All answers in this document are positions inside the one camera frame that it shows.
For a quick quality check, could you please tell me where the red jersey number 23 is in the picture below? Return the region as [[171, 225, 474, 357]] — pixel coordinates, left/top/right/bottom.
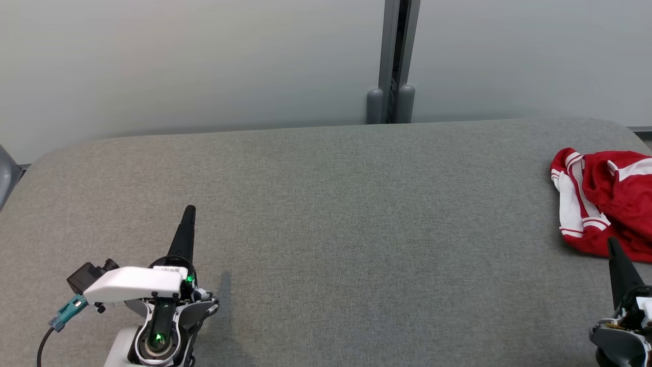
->
[[550, 147, 652, 264]]

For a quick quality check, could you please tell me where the teal left camera connector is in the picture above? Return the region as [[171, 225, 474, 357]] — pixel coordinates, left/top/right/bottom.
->
[[49, 294, 89, 333]]

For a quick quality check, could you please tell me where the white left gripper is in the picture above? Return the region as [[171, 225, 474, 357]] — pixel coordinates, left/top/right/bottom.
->
[[83, 204, 200, 305]]

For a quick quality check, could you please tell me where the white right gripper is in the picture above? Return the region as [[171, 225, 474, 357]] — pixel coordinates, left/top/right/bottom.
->
[[589, 237, 652, 367]]

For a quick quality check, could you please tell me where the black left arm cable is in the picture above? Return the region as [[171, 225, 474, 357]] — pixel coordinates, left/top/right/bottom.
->
[[36, 326, 58, 367]]

